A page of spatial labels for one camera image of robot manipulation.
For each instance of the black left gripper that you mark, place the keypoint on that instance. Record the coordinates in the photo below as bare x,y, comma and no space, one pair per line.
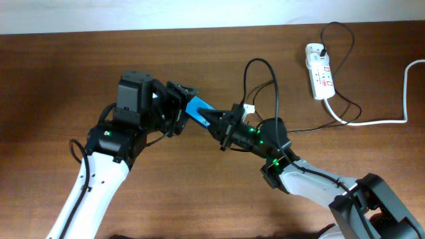
177,97

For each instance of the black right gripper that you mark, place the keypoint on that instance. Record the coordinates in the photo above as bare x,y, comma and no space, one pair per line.
228,123

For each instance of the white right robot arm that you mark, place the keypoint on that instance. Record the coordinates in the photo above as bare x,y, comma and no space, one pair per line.
362,208

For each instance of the white charger adapter plug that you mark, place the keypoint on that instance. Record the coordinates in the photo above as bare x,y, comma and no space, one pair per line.
315,60

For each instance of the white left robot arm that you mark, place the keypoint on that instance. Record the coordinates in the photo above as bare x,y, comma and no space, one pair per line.
112,147

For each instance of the white power strip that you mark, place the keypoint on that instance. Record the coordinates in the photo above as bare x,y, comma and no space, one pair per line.
320,78

